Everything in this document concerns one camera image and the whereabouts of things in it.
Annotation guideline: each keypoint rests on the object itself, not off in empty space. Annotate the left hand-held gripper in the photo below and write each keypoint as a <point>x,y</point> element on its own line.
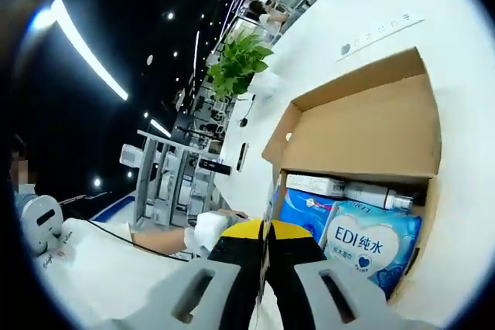
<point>212,229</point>

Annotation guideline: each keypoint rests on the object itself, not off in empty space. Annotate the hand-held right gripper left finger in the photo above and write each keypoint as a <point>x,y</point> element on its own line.
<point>154,307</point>

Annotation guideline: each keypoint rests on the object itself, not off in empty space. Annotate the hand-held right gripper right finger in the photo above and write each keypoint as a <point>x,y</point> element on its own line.
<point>379,314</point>

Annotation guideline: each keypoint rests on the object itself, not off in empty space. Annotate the light blue wet wipes pack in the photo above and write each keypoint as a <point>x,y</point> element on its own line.
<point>363,245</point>

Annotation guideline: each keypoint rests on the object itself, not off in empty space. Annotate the blue soft tissue pack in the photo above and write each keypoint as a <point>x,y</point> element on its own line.
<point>305,210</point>

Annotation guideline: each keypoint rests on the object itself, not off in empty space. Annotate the white medicine box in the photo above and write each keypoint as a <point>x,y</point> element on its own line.
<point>315,184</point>

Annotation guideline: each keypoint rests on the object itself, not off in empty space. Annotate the brown cardboard shoe box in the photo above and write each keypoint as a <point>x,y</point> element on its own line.
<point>367,129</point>

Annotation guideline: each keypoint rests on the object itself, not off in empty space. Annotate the person's left hand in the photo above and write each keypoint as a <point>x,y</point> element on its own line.
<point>191,240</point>

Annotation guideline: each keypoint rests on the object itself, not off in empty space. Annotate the person's white shirt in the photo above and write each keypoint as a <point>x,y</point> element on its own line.
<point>96,279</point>

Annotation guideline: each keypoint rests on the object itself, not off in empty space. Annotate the black white bar device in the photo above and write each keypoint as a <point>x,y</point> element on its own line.
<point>242,157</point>

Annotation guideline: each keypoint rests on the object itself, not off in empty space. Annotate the grey metal storage rack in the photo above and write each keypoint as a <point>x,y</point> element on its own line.
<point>149,175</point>

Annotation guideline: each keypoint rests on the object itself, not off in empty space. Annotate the black round puck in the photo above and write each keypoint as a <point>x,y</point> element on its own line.
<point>243,122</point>

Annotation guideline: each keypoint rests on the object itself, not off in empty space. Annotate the white chest device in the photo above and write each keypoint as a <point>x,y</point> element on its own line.
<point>38,225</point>

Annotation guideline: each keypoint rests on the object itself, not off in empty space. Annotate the green plant in white pot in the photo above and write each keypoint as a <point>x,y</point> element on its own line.
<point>239,63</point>

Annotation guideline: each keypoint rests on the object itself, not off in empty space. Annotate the curved ceiling light strip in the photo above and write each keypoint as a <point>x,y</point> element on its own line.
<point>89,50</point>

